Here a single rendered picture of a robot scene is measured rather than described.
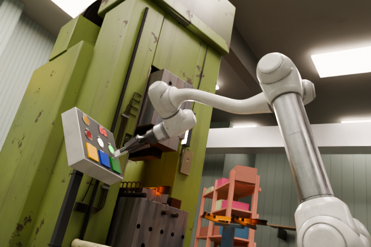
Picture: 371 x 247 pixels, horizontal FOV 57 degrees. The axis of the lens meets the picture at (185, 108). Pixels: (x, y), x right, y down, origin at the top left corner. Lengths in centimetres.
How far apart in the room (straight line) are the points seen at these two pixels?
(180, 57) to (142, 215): 122
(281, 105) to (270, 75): 11
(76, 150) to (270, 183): 791
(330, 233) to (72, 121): 114
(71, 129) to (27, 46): 467
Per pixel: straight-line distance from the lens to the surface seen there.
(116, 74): 219
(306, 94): 140
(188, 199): 248
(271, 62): 124
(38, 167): 236
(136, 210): 197
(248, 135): 654
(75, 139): 157
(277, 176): 917
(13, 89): 595
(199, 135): 259
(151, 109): 216
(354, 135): 605
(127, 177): 255
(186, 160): 244
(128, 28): 236
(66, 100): 249
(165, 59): 249
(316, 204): 105
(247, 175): 542
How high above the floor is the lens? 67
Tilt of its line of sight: 23 degrees up
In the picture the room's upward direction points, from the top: 11 degrees clockwise
